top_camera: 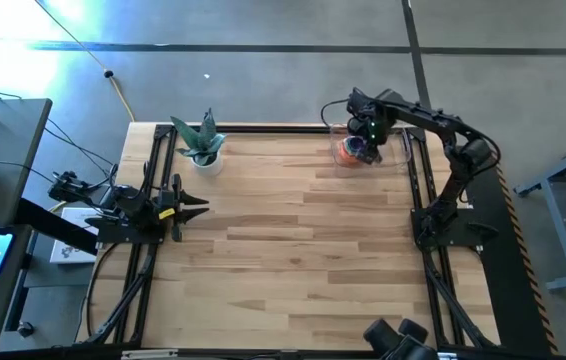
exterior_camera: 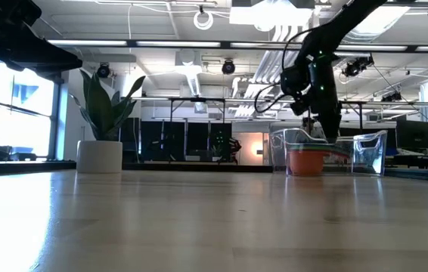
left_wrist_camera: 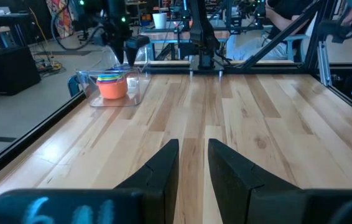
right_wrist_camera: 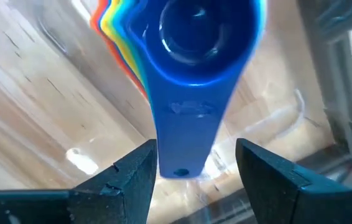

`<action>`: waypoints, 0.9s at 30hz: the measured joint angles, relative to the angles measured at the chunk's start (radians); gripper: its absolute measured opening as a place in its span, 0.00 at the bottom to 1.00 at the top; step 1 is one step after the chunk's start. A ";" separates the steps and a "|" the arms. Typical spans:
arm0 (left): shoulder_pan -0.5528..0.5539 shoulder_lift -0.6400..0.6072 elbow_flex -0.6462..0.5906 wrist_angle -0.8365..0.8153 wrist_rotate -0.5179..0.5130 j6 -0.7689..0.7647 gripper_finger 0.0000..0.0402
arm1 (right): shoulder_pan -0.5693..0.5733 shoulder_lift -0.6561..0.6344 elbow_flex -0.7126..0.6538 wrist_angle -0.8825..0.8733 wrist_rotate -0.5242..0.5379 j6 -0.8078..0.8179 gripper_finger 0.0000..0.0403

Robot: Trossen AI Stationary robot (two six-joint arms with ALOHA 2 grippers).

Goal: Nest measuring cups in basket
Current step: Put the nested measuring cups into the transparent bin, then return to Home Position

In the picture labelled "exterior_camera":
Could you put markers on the long ceiling light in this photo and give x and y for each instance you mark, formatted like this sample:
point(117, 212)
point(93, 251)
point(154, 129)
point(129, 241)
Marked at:
point(85, 42)
point(369, 48)

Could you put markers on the bright window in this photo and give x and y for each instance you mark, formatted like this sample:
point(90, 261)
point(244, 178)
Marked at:
point(21, 113)

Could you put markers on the dark computer monitor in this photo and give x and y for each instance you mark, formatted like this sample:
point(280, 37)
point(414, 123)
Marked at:
point(414, 134)

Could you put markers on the red measuring cup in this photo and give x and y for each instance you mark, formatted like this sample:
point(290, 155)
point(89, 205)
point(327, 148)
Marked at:
point(306, 150)

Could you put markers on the dark office partition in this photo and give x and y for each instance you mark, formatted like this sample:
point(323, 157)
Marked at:
point(176, 140)

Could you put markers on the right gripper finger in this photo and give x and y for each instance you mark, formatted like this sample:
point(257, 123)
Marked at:
point(333, 128)

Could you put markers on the white ceiling panel light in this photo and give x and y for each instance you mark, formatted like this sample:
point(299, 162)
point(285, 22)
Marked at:
point(270, 15)

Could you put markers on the silver ceiling duct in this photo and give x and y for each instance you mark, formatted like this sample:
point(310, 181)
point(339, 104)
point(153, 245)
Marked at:
point(373, 26)

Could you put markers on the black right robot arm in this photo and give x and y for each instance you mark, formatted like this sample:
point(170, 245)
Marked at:
point(340, 26)

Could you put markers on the black ceiling dome camera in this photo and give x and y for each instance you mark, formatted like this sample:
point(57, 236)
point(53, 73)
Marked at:
point(103, 70)
point(228, 67)

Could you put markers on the green snake plant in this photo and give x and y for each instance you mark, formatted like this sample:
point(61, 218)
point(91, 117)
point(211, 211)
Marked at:
point(98, 109)

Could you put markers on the clear plastic basket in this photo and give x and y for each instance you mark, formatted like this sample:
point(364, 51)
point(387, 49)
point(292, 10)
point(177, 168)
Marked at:
point(369, 155)

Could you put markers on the black ceiling track light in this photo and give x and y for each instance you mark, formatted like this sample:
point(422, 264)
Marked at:
point(391, 96)
point(357, 66)

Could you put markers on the small background plant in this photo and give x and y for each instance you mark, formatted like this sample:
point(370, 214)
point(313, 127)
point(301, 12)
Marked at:
point(218, 151)

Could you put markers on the orange measuring cup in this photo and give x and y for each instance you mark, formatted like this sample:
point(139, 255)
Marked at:
point(306, 164)

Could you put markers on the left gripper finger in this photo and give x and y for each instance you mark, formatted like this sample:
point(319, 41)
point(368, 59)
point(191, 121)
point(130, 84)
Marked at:
point(44, 60)

